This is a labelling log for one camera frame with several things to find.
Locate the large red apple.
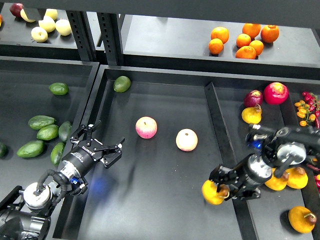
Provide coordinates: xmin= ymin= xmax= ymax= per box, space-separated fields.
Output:
xmin=263 ymin=82 xmax=289 ymax=105

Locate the black centre tray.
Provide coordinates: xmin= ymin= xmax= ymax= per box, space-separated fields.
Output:
xmin=49 ymin=65 xmax=320 ymax=240

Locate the orange front of group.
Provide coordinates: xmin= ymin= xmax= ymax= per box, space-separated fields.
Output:
xmin=235 ymin=46 xmax=257 ymax=60

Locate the green avocado at tray corner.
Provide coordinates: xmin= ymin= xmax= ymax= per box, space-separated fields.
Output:
xmin=113 ymin=75 xmax=131 ymax=93

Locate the dark green avocado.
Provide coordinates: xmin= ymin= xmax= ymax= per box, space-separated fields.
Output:
xmin=50 ymin=142 xmax=65 ymax=166

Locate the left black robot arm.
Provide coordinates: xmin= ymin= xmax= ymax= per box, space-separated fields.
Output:
xmin=0 ymin=124 xmax=123 ymax=240

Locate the black shelf upright post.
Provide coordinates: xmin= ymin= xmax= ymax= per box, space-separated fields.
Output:
xmin=97 ymin=12 xmax=124 ymax=66

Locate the pale yellow pear centre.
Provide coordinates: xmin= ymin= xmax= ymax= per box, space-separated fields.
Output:
xmin=38 ymin=16 xmax=56 ymax=33

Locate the small orange right centre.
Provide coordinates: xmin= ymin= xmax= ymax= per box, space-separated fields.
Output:
xmin=249 ymin=40 xmax=264 ymax=56

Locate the black tray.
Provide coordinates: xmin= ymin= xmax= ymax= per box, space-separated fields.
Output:
xmin=0 ymin=56 xmax=99 ymax=198
xmin=49 ymin=65 xmax=320 ymax=240

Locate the pink red apple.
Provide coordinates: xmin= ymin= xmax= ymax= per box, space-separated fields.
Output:
xmin=135 ymin=116 xmax=158 ymax=139

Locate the orange lower left of group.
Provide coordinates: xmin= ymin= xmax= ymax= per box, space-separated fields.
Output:
xmin=208 ymin=38 xmax=224 ymax=55

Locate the orange top left of group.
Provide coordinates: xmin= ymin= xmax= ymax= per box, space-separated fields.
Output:
xmin=210 ymin=26 xmax=230 ymax=44

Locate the pale yellow pear front left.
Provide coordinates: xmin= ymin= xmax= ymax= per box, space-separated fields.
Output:
xmin=31 ymin=26 xmax=48 ymax=43

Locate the dark red apple on shelf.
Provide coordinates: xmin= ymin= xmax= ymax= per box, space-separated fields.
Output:
xmin=9 ymin=3 xmax=24 ymax=18

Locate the yellow pink apple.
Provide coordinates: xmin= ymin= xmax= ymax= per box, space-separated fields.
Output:
xmin=175 ymin=128 xmax=198 ymax=152

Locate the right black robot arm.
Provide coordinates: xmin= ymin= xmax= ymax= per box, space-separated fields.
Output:
xmin=208 ymin=124 xmax=320 ymax=200

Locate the black left tray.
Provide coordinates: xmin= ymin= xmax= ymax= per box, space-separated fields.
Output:
xmin=0 ymin=56 xmax=99 ymax=198

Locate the dark avocado at left edge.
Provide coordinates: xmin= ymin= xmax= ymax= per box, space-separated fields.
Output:
xmin=0 ymin=142 xmax=8 ymax=158

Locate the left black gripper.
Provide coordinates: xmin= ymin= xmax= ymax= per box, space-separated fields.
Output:
xmin=59 ymin=120 xmax=125 ymax=181

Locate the orange of group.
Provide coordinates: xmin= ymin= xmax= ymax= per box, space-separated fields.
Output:
xmin=235 ymin=46 xmax=257 ymax=60
xmin=210 ymin=26 xmax=230 ymax=44
xmin=208 ymin=38 xmax=224 ymax=55

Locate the yellow pear with brown tip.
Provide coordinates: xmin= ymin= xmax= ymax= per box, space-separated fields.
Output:
xmin=286 ymin=167 xmax=309 ymax=189

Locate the green avocado lower cluster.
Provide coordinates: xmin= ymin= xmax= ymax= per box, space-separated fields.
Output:
xmin=16 ymin=140 xmax=45 ymax=158

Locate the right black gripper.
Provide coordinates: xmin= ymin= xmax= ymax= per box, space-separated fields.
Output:
xmin=208 ymin=153 xmax=272 ymax=200

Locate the pale yellow pear behind tag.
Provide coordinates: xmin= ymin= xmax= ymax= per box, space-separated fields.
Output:
xmin=20 ymin=9 xmax=36 ymax=23

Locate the green avocado upper left tray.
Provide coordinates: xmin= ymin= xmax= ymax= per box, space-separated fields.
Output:
xmin=48 ymin=82 xmax=69 ymax=96

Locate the cherry tomato vine bunch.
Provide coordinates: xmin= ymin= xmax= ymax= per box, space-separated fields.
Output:
xmin=294 ymin=91 xmax=320 ymax=129

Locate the small orange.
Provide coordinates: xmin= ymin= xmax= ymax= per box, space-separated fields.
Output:
xmin=236 ymin=33 xmax=252 ymax=48
xmin=249 ymin=40 xmax=264 ymax=56

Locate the black tray divider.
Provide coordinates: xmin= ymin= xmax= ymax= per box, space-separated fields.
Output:
xmin=204 ymin=82 xmax=258 ymax=240

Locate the pale yellow pear right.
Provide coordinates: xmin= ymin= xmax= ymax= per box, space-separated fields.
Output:
xmin=55 ymin=19 xmax=72 ymax=37

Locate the orange top right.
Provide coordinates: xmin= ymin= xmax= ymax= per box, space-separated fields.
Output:
xmin=260 ymin=25 xmax=280 ymax=43

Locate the pale yellow pear back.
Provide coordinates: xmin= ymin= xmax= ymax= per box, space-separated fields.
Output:
xmin=45 ymin=8 xmax=58 ymax=21

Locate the dark avocado at tray wall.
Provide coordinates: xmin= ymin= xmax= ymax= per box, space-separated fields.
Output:
xmin=58 ymin=121 xmax=72 ymax=143

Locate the green avocado middle of cluster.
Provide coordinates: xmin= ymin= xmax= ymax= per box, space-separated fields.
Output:
xmin=36 ymin=124 xmax=59 ymax=141

